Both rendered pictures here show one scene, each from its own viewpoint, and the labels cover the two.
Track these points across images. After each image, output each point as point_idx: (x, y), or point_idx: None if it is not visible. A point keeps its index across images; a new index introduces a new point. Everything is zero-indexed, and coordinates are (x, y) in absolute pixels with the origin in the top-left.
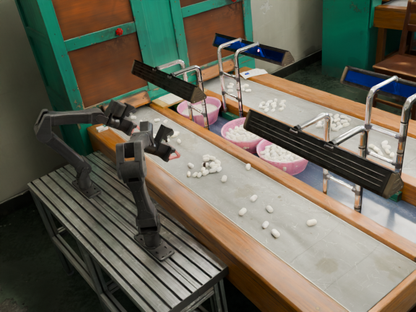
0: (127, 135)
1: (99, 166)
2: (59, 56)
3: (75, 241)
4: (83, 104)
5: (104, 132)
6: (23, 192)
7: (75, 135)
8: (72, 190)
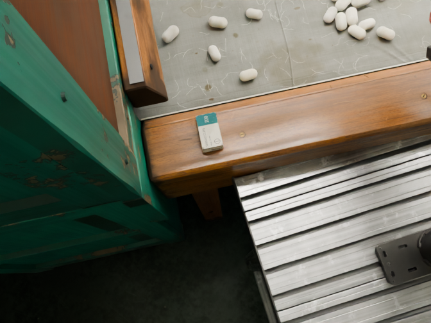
0: (274, 78)
1: (332, 195)
2: (9, 59)
3: (190, 315)
4: (125, 142)
5: (230, 132)
6: None
7: (56, 230)
8: (428, 288)
